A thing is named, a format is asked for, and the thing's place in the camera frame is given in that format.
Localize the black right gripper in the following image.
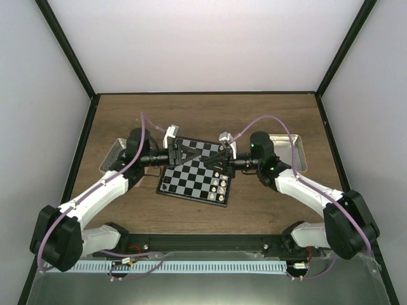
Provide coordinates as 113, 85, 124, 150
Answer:
204, 148, 261, 179

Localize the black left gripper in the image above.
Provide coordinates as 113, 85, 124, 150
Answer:
142, 144, 200, 168

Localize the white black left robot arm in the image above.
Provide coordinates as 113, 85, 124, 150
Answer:
29, 128, 200, 273

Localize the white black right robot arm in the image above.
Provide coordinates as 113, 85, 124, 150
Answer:
201, 132, 380, 260

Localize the magnetic chess board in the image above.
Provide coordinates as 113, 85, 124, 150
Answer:
156, 137, 231, 207

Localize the gold metal tin tray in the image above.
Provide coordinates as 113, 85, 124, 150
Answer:
269, 134, 308, 173

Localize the pink metal tin tray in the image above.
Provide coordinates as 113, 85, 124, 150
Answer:
99, 138, 127, 173

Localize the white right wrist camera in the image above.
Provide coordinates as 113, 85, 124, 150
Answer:
219, 132, 237, 159

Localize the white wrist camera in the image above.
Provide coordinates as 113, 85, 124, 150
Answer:
162, 125, 179, 149
219, 132, 237, 159

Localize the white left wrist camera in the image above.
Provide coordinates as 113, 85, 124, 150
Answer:
162, 125, 179, 149

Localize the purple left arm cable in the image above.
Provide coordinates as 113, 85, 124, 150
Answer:
37, 112, 166, 274

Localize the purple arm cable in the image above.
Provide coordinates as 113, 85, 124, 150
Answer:
231, 114, 375, 281
37, 112, 166, 274

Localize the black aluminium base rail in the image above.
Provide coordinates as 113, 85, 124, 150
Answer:
110, 233, 308, 259

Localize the light blue slotted cable duct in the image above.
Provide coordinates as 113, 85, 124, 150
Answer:
69, 261, 287, 275

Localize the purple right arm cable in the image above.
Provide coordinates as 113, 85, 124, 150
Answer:
231, 114, 375, 281

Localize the black enclosure frame post left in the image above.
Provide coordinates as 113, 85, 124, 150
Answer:
34, 0, 96, 98

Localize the black enclosure frame post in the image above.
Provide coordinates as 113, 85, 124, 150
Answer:
317, 0, 378, 96
34, 0, 96, 98

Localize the black enclosure frame post right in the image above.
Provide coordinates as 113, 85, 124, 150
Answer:
317, 0, 378, 96

